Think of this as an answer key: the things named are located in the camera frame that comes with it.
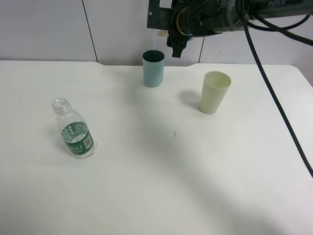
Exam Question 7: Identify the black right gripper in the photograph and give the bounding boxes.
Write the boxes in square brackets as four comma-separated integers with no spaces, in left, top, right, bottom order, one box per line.
[167,0,223,58]

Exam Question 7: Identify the clear plastic water bottle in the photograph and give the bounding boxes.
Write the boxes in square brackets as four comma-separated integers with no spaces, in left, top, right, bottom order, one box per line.
[52,97,97,159]

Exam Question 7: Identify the blue sleeved paper cup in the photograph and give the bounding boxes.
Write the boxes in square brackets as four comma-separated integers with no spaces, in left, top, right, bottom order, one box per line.
[153,29,193,42]

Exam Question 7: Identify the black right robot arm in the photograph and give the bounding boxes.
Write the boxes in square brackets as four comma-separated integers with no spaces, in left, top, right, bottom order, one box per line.
[167,0,313,58]

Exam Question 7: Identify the teal plastic cup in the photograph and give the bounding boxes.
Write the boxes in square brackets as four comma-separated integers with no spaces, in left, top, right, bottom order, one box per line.
[142,50,165,87]

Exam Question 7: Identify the pale green plastic cup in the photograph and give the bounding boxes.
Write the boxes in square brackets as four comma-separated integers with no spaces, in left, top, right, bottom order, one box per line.
[200,71,231,115]

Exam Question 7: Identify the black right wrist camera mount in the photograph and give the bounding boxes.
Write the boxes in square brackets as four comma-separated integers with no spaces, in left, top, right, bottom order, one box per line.
[147,0,179,31]

